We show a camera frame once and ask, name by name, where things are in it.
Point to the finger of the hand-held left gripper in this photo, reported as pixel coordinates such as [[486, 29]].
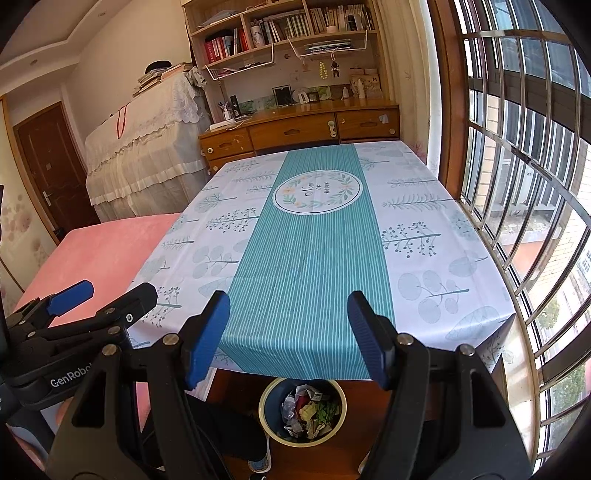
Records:
[[134, 302], [69, 295]]

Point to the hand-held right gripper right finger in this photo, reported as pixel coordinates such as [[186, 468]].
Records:
[[369, 341]]

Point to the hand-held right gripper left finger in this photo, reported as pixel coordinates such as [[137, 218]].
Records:
[[210, 337]]

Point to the round waste bin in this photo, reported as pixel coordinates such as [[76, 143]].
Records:
[[268, 415]]

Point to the pink bed cover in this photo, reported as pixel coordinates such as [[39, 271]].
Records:
[[101, 249]]

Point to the green plastic leaves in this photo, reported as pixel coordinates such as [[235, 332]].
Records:
[[328, 410]]

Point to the person's leg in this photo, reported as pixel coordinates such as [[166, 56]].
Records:
[[221, 429]]

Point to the tree print tablecloth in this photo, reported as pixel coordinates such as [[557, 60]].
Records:
[[314, 258]]

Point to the brown wooden door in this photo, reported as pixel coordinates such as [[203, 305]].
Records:
[[51, 175]]

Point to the person's slipper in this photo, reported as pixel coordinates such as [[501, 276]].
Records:
[[259, 463]]

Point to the lace covered piano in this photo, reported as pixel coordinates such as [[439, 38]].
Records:
[[138, 166]]

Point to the white power strip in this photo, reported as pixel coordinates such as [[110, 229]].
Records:
[[222, 126]]

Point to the wooden drawer cabinet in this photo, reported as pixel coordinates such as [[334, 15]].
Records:
[[295, 131]]

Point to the stack of books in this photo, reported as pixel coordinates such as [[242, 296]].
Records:
[[161, 78]]

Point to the black hat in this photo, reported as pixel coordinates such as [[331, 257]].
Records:
[[157, 67]]

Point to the metal window grille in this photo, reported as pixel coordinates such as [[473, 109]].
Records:
[[521, 138]]

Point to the black hanging figurine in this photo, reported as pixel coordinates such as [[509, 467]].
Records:
[[335, 69]]

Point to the wooden bookshelf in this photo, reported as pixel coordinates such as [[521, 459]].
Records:
[[277, 60]]

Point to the black photo frame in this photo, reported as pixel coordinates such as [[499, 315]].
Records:
[[281, 96]]

